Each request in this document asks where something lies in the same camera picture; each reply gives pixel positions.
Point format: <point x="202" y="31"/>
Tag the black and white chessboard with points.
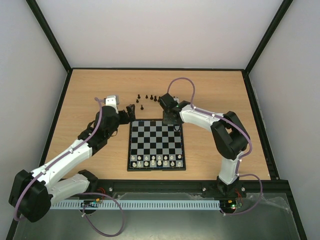
<point x="149" y="137"/>

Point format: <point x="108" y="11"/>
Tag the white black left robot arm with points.
<point x="33" y="193"/>

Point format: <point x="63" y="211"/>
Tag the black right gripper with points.
<point x="171" y="119"/>

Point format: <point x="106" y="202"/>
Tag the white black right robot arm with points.
<point x="231" y="139"/>

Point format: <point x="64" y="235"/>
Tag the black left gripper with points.
<point x="131" y="114"/>

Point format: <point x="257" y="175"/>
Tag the black enclosure frame post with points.
<point x="38" y="14"/>
<point x="276" y="20"/>

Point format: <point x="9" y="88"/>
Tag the black aluminium rail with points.
<point x="205" y="188"/>

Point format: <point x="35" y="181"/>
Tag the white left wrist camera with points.
<point x="112" y="100"/>

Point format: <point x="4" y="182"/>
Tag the white cable duct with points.
<point x="77" y="204"/>

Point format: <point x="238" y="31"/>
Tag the black enclosure frame post left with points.
<point x="38" y="14"/>

